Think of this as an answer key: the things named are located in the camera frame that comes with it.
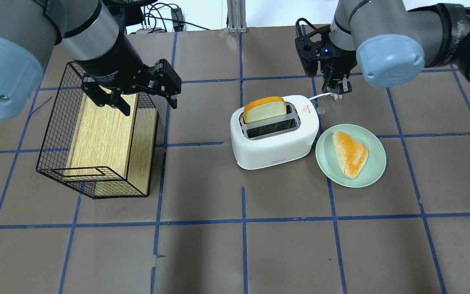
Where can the white two-slot toaster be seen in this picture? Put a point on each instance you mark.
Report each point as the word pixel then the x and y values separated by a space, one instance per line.
pixel 275 140

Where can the black wire basket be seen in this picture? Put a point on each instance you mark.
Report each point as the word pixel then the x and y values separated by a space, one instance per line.
pixel 56 145

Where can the triangular bread on plate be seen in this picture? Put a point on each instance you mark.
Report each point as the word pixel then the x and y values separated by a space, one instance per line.
pixel 351 154

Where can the aluminium frame post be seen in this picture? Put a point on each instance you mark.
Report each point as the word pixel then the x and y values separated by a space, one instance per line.
pixel 236 16

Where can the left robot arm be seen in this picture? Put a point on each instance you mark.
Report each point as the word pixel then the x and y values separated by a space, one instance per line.
pixel 95 40

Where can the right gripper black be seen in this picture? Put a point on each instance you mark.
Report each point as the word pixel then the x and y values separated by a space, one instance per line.
pixel 338 61

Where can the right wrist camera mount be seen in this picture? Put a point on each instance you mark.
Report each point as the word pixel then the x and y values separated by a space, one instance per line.
pixel 312 45

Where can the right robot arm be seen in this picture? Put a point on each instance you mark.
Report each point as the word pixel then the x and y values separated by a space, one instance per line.
pixel 392 43

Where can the wooden box in basket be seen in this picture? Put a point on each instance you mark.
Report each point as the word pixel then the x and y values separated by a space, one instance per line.
pixel 111 154

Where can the light green plate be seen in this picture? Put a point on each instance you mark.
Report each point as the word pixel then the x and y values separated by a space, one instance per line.
pixel 374 167

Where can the bread slice in toaster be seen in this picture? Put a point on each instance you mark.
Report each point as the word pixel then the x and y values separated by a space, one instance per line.
pixel 264 108

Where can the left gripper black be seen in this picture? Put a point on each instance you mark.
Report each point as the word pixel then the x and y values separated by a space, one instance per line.
pixel 114 61

